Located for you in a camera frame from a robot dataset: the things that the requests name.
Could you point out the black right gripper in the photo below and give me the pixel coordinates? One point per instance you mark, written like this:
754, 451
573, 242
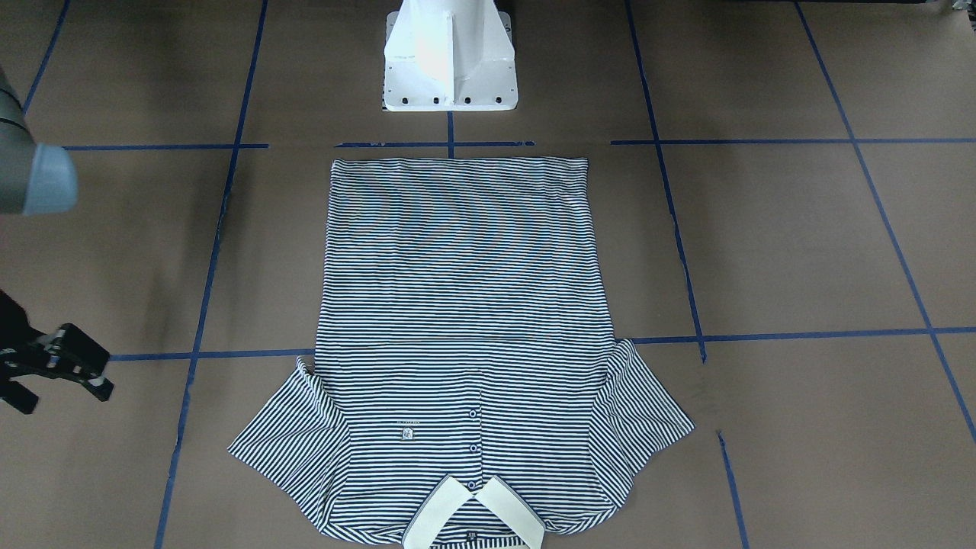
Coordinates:
67, 356

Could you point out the navy white striped polo shirt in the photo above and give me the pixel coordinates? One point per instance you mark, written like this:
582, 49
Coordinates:
466, 389

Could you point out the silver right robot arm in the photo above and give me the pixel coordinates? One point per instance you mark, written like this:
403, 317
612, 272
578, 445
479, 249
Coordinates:
40, 179

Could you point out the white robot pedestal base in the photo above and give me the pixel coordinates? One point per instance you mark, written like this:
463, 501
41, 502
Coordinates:
444, 56

